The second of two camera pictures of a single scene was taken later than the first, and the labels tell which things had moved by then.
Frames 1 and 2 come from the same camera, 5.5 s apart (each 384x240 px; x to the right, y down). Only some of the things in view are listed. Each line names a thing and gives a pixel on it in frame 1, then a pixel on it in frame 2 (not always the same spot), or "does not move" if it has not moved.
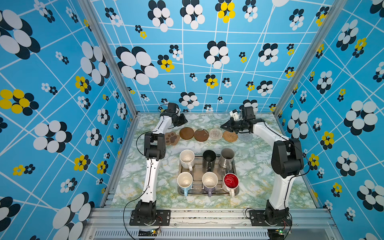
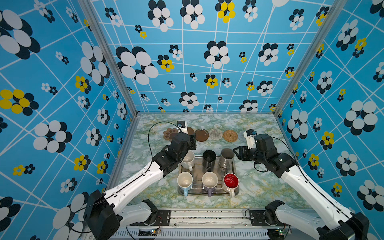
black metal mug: x=208 y=160 does not move
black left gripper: x=181 y=120 to x=192 y=141
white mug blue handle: x=185 y=181 does not move
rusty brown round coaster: x=201 y=135 does not move
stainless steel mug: x=227 y=155 does not move
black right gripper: x=229 y=124 to x=240 y=155
